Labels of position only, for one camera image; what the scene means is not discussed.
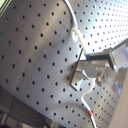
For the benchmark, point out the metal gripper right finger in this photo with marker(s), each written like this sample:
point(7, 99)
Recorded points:
point(115, 55)

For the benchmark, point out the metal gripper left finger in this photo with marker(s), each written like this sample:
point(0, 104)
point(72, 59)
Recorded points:
point(99, 71)

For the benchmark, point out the perforated metal breadboard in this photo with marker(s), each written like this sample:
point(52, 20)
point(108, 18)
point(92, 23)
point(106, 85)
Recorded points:
point(38, 56)

